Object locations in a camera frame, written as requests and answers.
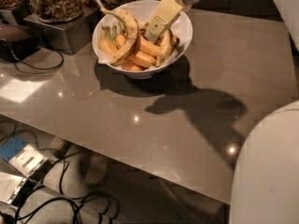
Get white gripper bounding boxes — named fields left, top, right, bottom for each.
left=145, top=0, right=200, bottom=42

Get curved brown spotted banana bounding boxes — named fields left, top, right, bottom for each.
left=140, top=21, right=180, bottom=68

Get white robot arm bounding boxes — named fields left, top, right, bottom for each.
left=148, top=0, right=299, bottom=224

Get white bowl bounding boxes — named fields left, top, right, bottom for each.
left=93, top=12, right=192, bottom=79

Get long spotted banana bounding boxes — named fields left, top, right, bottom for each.
left=94, top=0, right=140, bottom=66

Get yellow banana bunch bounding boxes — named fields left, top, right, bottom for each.
left=97, top=26, right=160, bottom=71

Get metal stand box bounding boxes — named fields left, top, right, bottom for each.
left=24, top=7, right=98, bottom=54

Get dark round appliance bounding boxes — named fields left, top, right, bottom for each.
left=0, top=20, right=40, bottom=62

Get blue and white device box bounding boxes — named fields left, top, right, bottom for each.
left=0, top=136, right=50, bottom=180

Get black appliance cable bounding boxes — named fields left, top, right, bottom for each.
left=0, top=38, right=64, bottom=73

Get black floor cables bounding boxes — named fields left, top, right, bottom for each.
left=0, top=119, right=121, bottom=224

